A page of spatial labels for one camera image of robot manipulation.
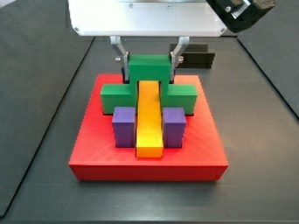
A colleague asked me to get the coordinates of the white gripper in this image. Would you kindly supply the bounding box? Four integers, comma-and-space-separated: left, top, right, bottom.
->
68, 0, 227, 82

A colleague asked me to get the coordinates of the green stepped block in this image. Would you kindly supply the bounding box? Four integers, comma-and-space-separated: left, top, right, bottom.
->
100, 55, 197, 115

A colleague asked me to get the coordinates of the black angle fixture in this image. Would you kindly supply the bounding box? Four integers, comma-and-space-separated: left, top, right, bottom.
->
176, 44, 215, 69

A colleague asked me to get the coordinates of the red base board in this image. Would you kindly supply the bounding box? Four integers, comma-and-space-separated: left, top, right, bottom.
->
69, 74, 229, 181

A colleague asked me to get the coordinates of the yellow arch bar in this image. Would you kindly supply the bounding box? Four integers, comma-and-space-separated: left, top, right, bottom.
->
136, 80, 164, 158

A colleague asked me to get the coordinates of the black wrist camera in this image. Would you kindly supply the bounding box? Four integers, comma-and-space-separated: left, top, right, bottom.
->
205, 0, 276, 33

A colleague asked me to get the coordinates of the purple post left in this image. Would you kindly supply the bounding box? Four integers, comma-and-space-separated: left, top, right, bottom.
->
112, 107, 136, 148

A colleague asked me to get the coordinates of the purple post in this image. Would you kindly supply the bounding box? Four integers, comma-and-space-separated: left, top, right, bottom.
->
162, 108, 186, 148
112, 107, 136, 148

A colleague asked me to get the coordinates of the purple post right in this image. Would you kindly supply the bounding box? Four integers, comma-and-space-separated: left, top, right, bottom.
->
162, 108, 186, 148

